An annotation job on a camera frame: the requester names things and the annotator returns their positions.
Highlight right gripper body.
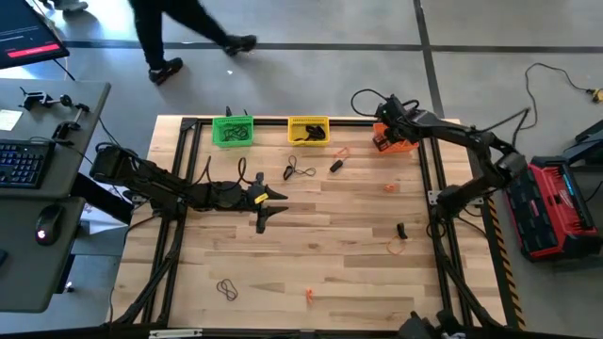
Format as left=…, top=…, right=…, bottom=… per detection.
left=376, top=93, right=428, bottom=143

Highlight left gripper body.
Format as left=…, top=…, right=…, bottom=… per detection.
left=206, top=180, right=258, bottom=211

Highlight orange plastic basket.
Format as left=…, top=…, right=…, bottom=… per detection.
left=371, top=121, right=420, bottom=155

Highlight green plastic basket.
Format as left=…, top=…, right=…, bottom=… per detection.
left=211, top=115, right=255, bottom=149

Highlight yellow plastic basket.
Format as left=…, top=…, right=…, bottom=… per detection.
left=286, top=115, right=331, bottom=148

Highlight black desk leg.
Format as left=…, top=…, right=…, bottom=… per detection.
left=70, top=172, right=135, bottom=226

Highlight white paper sheet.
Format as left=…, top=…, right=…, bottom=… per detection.
left=79, top=202, right=128, bottom=236

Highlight yellow black hazard strip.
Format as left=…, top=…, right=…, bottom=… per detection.
left=470, top=131, right=528, bottom=331

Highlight black desk clamp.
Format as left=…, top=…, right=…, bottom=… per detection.
left=50, top=102, right=91, bottom=142
left=18, top=87, right=74, bottom=112

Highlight black computer mouse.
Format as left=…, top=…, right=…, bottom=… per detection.
left=34, top=202, right=67, bottom=248

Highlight red and black tool box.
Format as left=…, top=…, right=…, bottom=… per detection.
left=507, top=155, right=603, bottom=263

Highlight dark blue equipment case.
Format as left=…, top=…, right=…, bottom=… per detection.
left=560, top=118, right=603, bottom=167

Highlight black backlit keyboard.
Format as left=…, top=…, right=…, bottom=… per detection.
left=0, top=139, right=57, bottom=190

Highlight grey desk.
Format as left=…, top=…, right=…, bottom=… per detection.
left=0, top=78, right=112, bottom=315

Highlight pale paper note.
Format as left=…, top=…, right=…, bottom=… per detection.
left=0, top=108, right=24, bottom=132

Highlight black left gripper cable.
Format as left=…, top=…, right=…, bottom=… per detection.
left=202, top=156, right=250, bottom=186

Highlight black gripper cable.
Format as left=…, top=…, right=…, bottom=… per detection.
left=202, top=156, right=250, bottom=186
left=350, top=88, right=392, bottom=118

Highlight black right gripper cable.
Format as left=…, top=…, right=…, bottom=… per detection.
left=350, top=88, right=392, bottom=118

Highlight black desk cable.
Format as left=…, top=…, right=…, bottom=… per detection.
left=96, top=117, right=122, bottom=145

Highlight black floor cable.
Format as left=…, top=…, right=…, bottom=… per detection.
left=512, top=62, right=593, bottom=142

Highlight silver frame bracket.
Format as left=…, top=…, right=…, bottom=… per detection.
left=148, top=328, right=204, bottom=339

